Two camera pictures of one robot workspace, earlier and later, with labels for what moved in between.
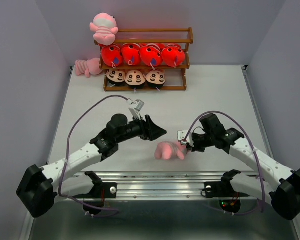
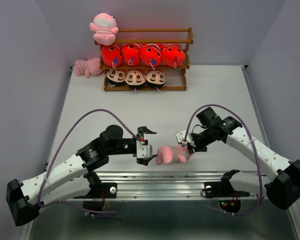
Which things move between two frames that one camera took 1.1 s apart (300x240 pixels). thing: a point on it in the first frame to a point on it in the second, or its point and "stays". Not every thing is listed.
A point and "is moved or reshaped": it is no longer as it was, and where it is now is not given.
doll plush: x=155 y=78 stays
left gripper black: x=149 y=131 to x=142 y=130
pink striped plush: x=166 y=150 is moved or reshaped
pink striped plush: x=105 y=26 stays
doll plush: x=135 y=78 stays
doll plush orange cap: x=116 y=77 stays
